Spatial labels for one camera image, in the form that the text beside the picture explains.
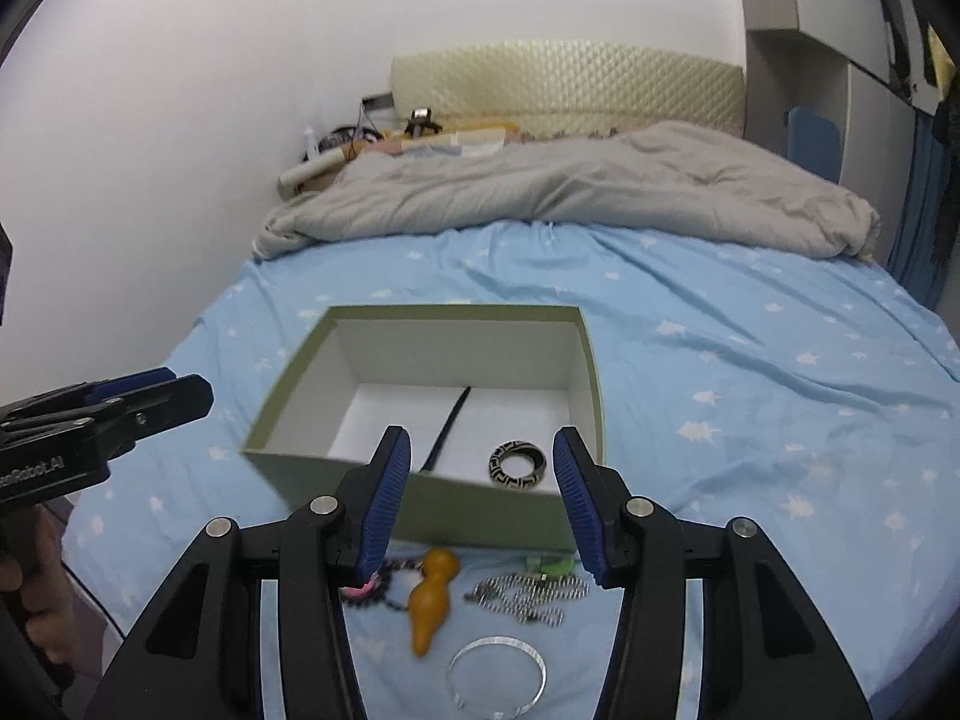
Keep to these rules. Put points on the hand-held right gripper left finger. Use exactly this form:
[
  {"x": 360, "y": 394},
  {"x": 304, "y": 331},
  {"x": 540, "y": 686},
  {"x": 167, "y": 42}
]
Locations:
[{"x": 386, "y": 495}]

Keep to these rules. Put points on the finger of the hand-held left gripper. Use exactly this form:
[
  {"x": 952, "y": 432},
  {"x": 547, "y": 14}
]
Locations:
[
  {"x": 127, "y": 384},
  {"x": 169, "y": 399}
]

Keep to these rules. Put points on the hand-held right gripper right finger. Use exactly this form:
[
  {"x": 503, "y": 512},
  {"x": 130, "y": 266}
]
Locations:
[{"x": 574, "y": 495}]

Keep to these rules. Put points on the green cardboard box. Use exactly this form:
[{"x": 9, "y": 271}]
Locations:
[{"x": 480, "y": 517}]

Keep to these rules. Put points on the orange gourd pendant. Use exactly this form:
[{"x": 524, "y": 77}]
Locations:
[{"x": 429, "y": 607}]

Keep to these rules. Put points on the clear acrylic bangle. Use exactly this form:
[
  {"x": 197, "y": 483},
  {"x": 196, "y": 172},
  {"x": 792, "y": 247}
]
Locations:
[{"x": 495, "y": 643}]

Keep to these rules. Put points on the person's left hand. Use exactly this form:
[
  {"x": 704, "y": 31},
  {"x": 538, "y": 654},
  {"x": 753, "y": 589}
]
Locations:
[{"x": 49, "y": 585}]

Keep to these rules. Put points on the black patterned bangle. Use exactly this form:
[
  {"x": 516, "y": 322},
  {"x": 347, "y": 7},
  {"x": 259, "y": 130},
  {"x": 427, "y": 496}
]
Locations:
[{"x": 495, "y": 465}]

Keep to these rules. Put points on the black stick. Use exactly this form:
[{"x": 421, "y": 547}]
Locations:
[{"x": 450, "y": 424}]

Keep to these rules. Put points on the blue star print bedsheet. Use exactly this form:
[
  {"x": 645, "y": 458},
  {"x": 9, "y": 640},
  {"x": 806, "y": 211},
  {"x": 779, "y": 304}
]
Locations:
[{"x": 750, "y": 360}]

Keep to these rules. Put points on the white rolled tube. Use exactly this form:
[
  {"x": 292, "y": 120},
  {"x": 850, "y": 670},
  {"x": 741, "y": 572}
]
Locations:
[{"x": 311, "y": 169}]

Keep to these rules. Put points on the small white bottle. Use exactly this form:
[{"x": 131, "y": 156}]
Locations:
[{"x": 310, "y": 144}]

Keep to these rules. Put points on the grey duvet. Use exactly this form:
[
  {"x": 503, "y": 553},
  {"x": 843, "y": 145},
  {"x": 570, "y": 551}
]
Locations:
[{"x": 562, "y": 180}]

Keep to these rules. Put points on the light wooden box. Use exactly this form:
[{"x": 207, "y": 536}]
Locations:
[{"x": 480, "y": 136}]

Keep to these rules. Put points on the black device on stand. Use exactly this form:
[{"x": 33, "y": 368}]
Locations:
[{"x": 421, "y": 124}]

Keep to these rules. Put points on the cream quilted headboard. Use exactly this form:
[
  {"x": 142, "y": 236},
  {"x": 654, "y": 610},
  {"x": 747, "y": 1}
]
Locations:
[{"x": 562, "y": 82}]

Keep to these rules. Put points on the blue chair back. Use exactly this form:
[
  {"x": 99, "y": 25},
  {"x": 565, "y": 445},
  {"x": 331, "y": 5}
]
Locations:
[{"x": 814, "y": 142}]

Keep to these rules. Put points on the blue curtain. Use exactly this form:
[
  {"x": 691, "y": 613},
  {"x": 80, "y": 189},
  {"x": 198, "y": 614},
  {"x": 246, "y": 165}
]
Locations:
[{"x": 926, "y": 195}]

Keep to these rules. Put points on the grey wall socket strip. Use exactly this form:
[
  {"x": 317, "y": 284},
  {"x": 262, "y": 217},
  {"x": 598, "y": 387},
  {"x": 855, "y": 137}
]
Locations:
[{"x": 379, "y": 100}]

